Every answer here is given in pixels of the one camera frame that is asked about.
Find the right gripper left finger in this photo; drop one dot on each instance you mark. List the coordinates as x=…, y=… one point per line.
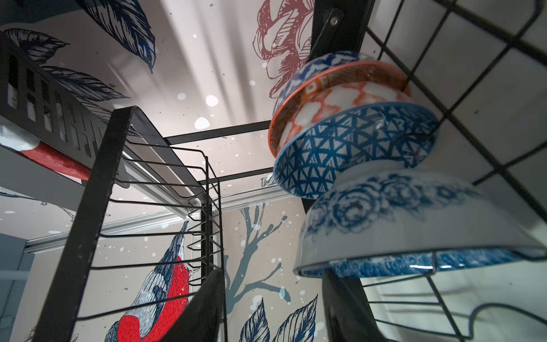
x=201, y=319

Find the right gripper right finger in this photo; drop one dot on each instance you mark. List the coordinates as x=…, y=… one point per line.
x=347, y=310

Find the black wire dish rack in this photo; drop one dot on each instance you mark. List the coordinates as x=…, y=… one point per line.
x=62, y=305

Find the blue floral ceramic bowl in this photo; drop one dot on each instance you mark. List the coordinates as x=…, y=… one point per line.
x=380, y=219

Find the blue triangle patterned bowl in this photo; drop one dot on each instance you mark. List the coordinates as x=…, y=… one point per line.
x=309, y=165

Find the orange patterned ceramic bowl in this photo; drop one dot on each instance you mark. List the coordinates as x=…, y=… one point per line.
x=331, y=84

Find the red cassava chips bag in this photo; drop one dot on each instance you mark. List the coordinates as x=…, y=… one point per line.
x=31, y=147

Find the black wall shelf basket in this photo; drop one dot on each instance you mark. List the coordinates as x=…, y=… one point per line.
x=37, y=103

